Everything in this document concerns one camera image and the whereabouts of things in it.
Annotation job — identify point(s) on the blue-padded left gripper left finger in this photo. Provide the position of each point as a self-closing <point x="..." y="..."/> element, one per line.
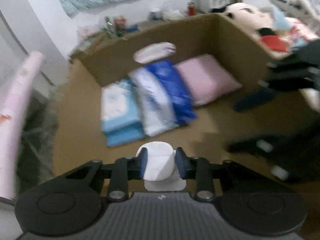
<point x="119" y="174"/>

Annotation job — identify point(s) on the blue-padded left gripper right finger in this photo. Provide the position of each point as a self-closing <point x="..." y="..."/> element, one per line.
<point x="232" y="175"/>

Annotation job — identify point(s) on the light blue wipes pack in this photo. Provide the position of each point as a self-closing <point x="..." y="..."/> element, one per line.
<point x="121" y="119"/>

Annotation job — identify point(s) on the blue white tissue pack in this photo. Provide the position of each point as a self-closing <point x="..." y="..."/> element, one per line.
<point x="163" y="97"/>

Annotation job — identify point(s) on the brown cardboard box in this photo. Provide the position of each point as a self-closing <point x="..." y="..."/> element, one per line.
<point x="79" y="138"/>

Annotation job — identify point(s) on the pink pillow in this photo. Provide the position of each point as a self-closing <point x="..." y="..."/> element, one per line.
<point x="206" y="79"/>

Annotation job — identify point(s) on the pink-covered folding table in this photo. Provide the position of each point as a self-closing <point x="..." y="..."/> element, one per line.
<point x="13" y="112"/>

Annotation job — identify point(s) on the plush doll red shirt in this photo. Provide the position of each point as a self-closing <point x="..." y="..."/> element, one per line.
<point x="256" y="23"/>

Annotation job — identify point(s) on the white oval box handle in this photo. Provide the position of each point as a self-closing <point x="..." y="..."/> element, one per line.
<point x="153" y="52"/>

